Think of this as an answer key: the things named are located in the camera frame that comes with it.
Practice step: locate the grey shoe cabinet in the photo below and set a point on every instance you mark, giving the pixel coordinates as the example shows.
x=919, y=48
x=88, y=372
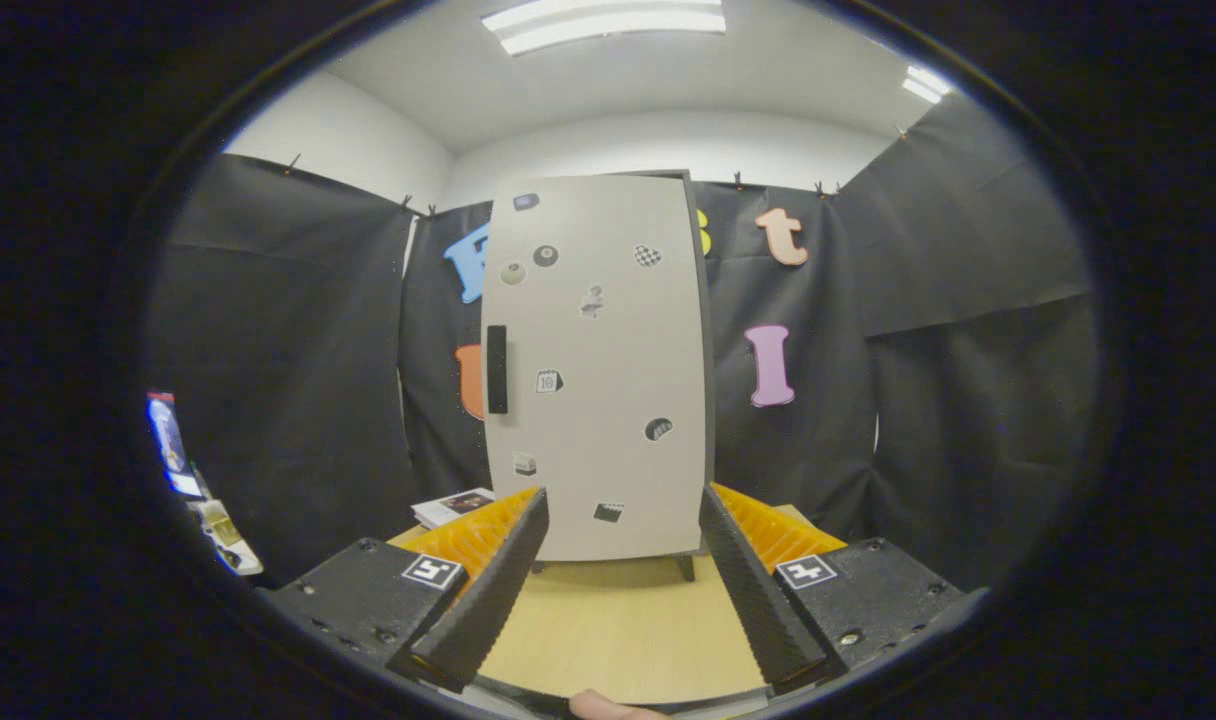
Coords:
x=709, y=380

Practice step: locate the stack of printed booklets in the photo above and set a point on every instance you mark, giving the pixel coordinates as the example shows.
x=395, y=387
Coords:
x=453, y=505

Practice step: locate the light grey shoe cabinet door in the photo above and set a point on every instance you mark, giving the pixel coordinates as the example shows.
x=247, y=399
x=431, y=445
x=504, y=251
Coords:
x=608, y=400

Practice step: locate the black backdrop cloth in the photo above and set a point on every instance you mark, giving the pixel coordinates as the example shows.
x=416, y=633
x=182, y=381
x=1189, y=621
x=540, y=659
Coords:
x=918, y=400

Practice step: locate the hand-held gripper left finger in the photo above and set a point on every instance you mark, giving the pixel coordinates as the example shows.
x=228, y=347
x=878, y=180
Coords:
x=488, y=600

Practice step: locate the long ceiling light panel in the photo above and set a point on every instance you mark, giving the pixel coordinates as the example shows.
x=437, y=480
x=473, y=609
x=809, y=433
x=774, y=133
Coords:
x=608, y=20

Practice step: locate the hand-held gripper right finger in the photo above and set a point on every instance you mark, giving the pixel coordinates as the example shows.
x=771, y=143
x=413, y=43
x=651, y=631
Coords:
x=753, y=600

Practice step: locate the small ceiling light panel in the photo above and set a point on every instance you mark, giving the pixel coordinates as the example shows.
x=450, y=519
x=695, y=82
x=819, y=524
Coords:
x=926, y=84

